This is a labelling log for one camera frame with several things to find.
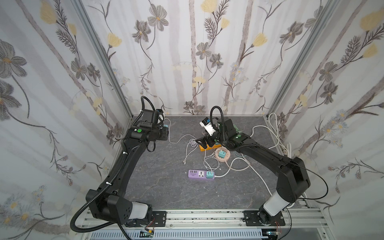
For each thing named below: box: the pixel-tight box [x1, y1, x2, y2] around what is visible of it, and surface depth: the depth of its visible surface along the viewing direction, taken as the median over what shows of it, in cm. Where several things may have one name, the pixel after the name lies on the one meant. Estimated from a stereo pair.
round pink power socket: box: [215, 147, 231, 162], surface depth 96 cm
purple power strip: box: [188, 169, 215, 179], surface depth 88 cm
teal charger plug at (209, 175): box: [206, 171, 215, 179], surface depth 84 cm
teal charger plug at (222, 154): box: [218, 150, 227, 158], surface depth 93 cm
